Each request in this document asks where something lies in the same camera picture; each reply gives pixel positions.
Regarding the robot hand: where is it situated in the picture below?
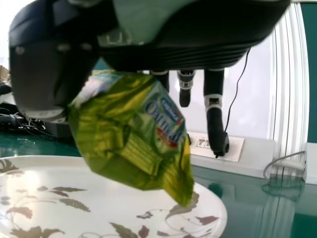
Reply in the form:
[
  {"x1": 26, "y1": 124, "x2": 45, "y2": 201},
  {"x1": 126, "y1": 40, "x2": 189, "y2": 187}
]
[{"x1": 8, "y1": 0, "x2": 291, "y2": 157}]

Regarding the yellow-green biscuit packet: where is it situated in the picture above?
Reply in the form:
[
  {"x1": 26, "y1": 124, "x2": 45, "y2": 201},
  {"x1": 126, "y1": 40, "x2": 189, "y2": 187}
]
[{"x1": 67, "y1": 69, "x2": 195, "y2": 208}]

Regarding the plate with brown leaf pattern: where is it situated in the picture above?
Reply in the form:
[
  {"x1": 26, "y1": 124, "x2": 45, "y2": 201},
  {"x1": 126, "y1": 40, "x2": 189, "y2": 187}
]
[{"x1": 0, "y1": 155, "x2": 228, "y2": 238}]

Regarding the black box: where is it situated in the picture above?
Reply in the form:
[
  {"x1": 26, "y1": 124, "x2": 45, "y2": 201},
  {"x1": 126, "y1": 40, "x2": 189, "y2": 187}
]
[{"x1": 46, "y1": 118, "x2": 75, "y2": 140}]

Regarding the grey coiled cable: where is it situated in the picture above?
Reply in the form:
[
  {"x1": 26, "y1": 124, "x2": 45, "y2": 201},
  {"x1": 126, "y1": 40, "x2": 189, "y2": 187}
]
[{"x1": 263, "y1": 150, "x2": 307, "y2": 179}]

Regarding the white cable duct box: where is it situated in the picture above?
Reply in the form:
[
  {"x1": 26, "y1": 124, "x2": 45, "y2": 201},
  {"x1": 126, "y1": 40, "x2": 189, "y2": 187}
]
[{"x1": 305, "y1": 141, "x2": 317, "y2": 184}]

